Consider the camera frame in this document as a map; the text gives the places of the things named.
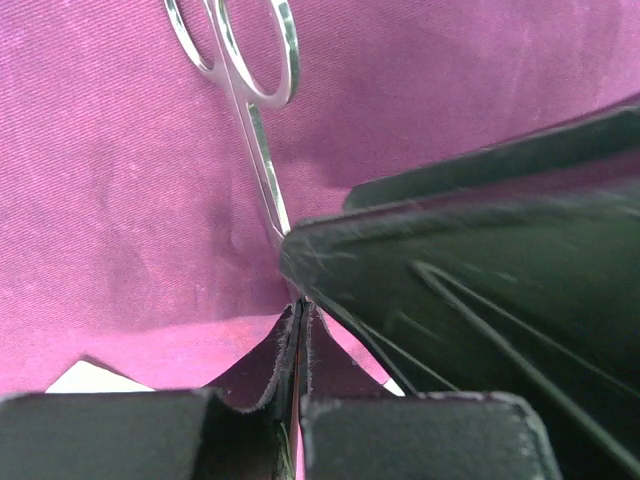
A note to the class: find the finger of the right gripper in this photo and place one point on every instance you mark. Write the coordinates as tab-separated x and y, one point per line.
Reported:
578	141
536	296

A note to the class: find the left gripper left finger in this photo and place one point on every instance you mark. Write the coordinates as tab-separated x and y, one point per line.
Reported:
236	427

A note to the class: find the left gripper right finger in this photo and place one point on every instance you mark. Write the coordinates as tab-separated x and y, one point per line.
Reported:
354	428

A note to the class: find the steel forceps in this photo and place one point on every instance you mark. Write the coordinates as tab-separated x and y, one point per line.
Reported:
246	97

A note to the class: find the white strip right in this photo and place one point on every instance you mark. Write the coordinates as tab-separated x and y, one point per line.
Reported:
393	387

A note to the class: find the white strip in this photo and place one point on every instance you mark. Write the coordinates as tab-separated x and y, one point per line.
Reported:
393	387
85	377

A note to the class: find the white strip left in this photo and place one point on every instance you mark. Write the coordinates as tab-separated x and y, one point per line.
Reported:
85	377

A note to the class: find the purple cloth mat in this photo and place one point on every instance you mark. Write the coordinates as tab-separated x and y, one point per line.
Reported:
132	232

